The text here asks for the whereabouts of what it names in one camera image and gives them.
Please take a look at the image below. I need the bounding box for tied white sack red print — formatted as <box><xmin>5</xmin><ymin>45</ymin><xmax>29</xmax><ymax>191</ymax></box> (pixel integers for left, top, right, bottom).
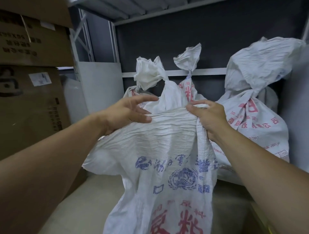
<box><xmin>173</xmin><ymin>43</ymin><xmax>208</xmax><ymax>103</ymax></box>

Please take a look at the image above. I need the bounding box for cardboard box with tape strip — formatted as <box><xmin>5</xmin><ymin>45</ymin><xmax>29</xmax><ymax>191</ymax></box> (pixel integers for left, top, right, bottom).
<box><xmin>0</xmin><ymin>13</ymin><xmax>75</xmax><ymax>67</ymax></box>

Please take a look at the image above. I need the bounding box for person's left hand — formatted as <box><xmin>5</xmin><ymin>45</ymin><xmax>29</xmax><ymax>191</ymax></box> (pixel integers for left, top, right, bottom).
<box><xmin>104</xmin><ymin>95</ymin><xmax>160</xmax><ymax>136</ymax></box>

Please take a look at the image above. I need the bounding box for person's right forearm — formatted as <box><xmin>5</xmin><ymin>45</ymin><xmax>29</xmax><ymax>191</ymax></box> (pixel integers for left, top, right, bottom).
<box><xmin>207</xmin><ymin>123</ymin><xmax>309</xmax><ymax>234</ymax></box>

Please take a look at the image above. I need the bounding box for person's left forearm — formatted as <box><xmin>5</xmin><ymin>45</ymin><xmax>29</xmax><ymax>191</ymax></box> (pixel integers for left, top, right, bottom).
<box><xmin>0</xmin><ymin>113</ymin><xmax>109</xmax><ymax>234</ymax></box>

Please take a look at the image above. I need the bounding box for cardboard box with open flap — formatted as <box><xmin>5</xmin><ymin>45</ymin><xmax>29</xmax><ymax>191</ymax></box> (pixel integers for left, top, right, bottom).
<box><xmin>0</xmin><ymin>0</ymin><xmax>74</xmax><ymax>30</ymax></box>

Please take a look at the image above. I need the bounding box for large tied white sack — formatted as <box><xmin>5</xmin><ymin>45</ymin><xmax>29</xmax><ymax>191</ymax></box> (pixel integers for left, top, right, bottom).
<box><xmin>211</xmin><ymin>37</ymin><xmax>307</xmax><ymax>186</ymax></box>

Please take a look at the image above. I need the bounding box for person's right hand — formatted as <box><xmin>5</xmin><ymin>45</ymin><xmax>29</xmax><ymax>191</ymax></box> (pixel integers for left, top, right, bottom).
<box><xmin>187</xmin><ymin>99</ymin><xmax>233</xmax><ymax>143</ymax></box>

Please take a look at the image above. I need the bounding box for large cardboard box white label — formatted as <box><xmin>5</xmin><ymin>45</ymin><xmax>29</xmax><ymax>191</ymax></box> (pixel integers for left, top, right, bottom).
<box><xmin>0</xmin><ymin>65</ymin><xmax>72</xmax><ymax>161</ymax></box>

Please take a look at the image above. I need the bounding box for plain white sack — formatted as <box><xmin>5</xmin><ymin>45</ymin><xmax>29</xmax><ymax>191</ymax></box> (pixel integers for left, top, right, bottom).
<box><xmin>262</xmin><ymin>86</ymin><xmax>280</xmax><ymax>114</ymax></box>

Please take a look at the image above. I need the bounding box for white foam board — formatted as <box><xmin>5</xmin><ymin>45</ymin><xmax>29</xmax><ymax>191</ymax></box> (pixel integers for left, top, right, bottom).
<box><xmin>77</xmin><ymin>61</ymin><xmax>125</xmax><ymax>116</ymax></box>

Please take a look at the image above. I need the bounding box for grey metal shelf rack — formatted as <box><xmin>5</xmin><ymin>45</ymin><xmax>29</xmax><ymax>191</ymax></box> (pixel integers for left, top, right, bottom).
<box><xmin>68</xmin><ymin>0</ymin><xmax>309</xmax><ymax>79</ymax></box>

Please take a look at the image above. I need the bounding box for small tied white sack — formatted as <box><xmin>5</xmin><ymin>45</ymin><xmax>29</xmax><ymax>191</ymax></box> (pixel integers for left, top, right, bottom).
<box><xmin>123</xmin><ymin>56</ymin><xmax>169</xmax><ymax>99</ymax></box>

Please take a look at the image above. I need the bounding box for white woven sack blue print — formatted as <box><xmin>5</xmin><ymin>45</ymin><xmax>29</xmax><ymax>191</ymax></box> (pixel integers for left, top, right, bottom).
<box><xmin>82</xmin><ymin>81</ymin><xmax>219</xmax><ymax>234</ymax></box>

